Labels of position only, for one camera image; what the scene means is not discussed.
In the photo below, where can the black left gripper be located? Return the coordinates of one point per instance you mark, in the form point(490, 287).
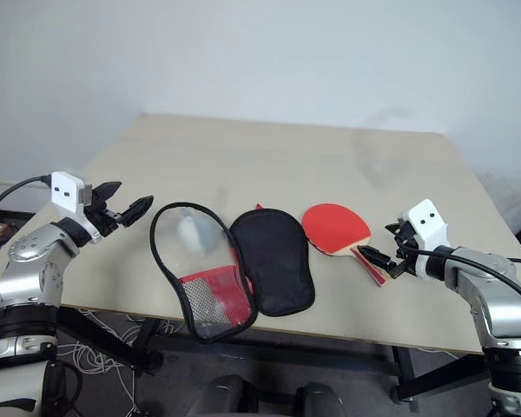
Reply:
point(100, 215)

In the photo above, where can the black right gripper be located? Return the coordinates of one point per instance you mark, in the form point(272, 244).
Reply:
point(407, 256)

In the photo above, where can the red table tennis paddle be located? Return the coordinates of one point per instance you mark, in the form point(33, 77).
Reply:
point(334, 226)

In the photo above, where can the clear mesh paddle cover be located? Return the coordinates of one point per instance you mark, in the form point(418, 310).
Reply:
point(278, 265)

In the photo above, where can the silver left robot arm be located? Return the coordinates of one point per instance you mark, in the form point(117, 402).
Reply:
point(24, 278)

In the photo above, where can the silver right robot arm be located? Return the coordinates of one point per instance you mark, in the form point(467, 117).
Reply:
point(499, 295)

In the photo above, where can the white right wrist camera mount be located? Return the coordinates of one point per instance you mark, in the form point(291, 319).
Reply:
point(427, 226)

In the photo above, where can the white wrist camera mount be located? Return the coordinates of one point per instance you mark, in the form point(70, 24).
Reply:
point(427, 226)
point(65, 191)

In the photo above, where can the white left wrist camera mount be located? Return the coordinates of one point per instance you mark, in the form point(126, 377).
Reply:
point(65, 191)

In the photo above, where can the black metal table frame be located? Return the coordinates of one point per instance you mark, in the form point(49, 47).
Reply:
point(286, 349)

